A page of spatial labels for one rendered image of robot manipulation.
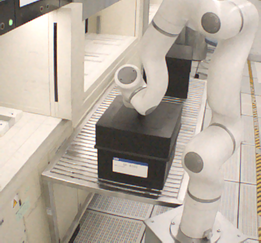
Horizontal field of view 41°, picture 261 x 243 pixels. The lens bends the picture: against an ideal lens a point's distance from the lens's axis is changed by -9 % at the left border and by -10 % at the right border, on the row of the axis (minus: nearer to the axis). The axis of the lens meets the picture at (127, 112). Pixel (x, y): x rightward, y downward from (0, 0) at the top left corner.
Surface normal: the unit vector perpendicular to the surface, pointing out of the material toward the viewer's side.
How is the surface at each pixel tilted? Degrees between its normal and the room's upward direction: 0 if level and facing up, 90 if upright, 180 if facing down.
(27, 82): 90
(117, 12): 90
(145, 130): 0
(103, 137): 90
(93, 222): 0
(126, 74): 45
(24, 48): 90
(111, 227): 0
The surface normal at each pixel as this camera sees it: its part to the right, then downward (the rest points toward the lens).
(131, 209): 0.04, -0.88
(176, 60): -0.20, 0.44
